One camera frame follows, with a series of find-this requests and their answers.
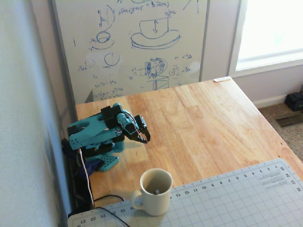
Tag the black teal gripper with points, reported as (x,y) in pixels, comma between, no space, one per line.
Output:
(140,132)

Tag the dark blue silver pen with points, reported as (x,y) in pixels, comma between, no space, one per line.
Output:
(157,191)

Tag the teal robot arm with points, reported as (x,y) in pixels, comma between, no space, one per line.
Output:
(92,130)

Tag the cream ceramic mug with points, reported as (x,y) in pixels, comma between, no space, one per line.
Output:
(155,205)

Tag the dark blue clamp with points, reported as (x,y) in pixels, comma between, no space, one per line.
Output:
(93,166)

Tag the whiteboard with blue drawings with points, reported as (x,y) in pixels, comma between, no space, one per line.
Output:
(132,54)

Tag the small white flat object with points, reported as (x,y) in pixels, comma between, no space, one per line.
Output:
(222,79)

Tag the grey gridded cutting mat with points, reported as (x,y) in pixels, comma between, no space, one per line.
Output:
(225,201)

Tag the brown floor vent grille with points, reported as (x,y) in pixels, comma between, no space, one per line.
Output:
(290,121)

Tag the black box on carpet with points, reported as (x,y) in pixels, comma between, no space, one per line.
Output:
(294,101)

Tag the bright window with white frame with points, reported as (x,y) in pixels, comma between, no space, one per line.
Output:
(270,35)

